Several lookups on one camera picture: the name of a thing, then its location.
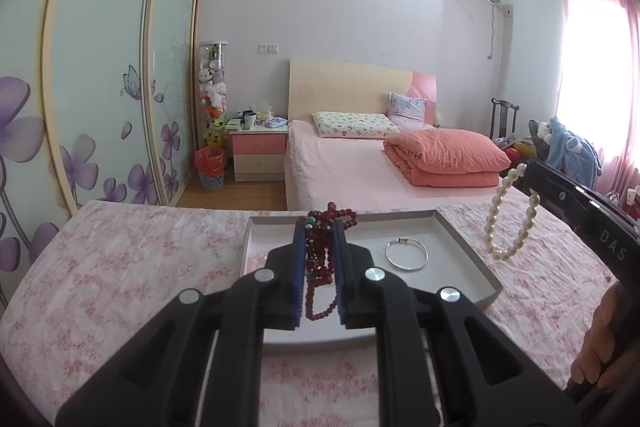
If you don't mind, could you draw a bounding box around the person's right hand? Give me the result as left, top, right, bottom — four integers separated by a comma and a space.
569, 283, 624, 391

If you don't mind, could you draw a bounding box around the lavender pillow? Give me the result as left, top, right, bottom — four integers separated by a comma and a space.
387, 93, 429, 125

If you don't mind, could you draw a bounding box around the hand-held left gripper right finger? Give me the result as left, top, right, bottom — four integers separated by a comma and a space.
332, 218, 587, 427

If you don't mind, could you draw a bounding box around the red yellow toy pile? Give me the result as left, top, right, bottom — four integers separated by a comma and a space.
502, 138, 538, 168

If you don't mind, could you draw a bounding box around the thin silver bangle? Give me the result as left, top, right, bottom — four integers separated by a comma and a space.
384, 237, 429, 271

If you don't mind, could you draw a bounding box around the floral sliding door wardrobe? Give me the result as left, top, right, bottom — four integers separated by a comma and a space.
0, 0, 210, 303

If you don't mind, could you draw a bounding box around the pink white nightstand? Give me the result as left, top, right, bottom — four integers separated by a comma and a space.
227, 124, 290, 182

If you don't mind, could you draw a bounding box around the grey cardboard tray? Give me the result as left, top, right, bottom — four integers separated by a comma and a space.
241, 209, 504, 353

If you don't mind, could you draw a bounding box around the large pink bead bracelet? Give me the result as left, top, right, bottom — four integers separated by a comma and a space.
245, 254, 274, 276

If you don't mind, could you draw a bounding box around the dark wooden chair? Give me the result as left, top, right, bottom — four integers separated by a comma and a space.
490, 98, 521, 142

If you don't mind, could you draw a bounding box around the grey office chair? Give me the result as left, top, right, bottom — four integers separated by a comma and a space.
528, 119, 551, 164

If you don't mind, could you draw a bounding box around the clear plush toy display tube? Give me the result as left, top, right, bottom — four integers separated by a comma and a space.
198, 41, 229, 152

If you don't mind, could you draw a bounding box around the folded salmon quilt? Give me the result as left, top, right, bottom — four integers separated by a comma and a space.
382, 129, 512, 188

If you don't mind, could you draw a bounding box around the floral print pillow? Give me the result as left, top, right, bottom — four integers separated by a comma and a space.
312, 112, 396, 138

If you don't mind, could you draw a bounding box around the blue plush garment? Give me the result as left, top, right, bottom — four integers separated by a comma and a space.
542, 117, 603, 190

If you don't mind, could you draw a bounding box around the white pearl bracelet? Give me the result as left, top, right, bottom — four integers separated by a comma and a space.
484, 163, 542, 263

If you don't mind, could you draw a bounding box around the pink floral tablecloth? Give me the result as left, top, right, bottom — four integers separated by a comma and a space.
0, 194, 623, 427

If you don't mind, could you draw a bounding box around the pink curtain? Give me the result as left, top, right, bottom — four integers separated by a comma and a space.
559, 0, 640, 202

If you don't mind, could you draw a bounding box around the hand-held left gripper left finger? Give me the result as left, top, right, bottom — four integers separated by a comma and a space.
55, 218, 307, 427

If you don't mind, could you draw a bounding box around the red lined trash bin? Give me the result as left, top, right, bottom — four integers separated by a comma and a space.
195, 148, 226, 189

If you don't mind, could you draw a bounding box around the dark red bead necklace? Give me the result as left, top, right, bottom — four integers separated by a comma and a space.
299, 202, 360, 322

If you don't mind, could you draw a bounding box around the beige pink headboard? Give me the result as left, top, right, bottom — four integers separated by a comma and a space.
288, 59, 437, 125

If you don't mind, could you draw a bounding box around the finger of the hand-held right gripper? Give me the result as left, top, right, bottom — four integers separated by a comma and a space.
523, 160, 582, 229

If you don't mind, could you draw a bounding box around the air conditioner pipe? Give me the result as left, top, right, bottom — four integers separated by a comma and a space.
487, 4, 514, 60

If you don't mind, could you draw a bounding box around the pink bed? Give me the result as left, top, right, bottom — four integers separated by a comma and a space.
284, 59, 513, 212

